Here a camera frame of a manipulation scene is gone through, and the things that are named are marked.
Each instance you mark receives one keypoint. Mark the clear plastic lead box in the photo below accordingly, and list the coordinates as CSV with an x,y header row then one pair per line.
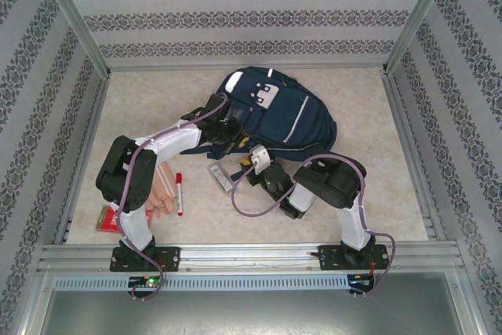
x,y
221,178

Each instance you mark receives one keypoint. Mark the navy blue backpack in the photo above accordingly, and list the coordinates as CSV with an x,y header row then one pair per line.
x,y
290,115

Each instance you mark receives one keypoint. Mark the red white marker pen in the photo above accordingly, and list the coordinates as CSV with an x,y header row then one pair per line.
x,y
179,194

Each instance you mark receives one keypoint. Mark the pink pencil case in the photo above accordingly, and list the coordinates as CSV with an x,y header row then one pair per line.
x,y
164,186

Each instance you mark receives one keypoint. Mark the red packet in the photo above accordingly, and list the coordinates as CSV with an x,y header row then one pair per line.
x,y
106,221

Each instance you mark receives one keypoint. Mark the right controller board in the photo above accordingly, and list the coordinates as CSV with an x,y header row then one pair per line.
x,y
361,282

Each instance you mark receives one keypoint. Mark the controller board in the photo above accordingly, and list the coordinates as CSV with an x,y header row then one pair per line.
x,y
361,282
147,282

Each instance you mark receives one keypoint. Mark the left controller board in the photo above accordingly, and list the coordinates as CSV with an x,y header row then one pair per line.
x,y
147,282

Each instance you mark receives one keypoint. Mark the aluminium back rail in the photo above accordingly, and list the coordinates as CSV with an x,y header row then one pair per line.
x,y
176,67

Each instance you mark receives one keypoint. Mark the aluminium mounting rail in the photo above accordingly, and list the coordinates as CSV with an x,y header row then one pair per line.
x,y
251,256

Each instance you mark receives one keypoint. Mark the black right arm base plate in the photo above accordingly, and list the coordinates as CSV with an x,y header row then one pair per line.
x,y
329,258

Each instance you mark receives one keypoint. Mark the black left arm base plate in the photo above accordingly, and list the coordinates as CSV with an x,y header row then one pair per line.
x,y
170,258

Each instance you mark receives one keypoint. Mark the aluminium left side rail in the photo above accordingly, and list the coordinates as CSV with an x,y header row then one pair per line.
x,y
92,123

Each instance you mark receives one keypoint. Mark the aluminium right side rail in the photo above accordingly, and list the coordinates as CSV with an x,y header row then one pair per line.
x,y
404,123

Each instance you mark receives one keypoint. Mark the aluminium left frame post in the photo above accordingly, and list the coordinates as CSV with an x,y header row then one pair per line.
x,y
74,13

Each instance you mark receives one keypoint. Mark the aluminium frame post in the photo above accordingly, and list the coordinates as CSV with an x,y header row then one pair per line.
x,y
419,17
74,13

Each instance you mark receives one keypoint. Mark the aluminium right frame post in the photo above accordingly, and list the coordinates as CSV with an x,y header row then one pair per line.
x,y
419,17

